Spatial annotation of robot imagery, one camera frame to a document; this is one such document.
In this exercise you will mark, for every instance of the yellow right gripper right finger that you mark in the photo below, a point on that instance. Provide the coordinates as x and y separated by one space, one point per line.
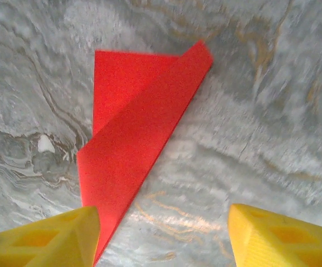
283 244

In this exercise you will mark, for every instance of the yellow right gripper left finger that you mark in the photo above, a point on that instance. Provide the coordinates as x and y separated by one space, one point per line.
52 244

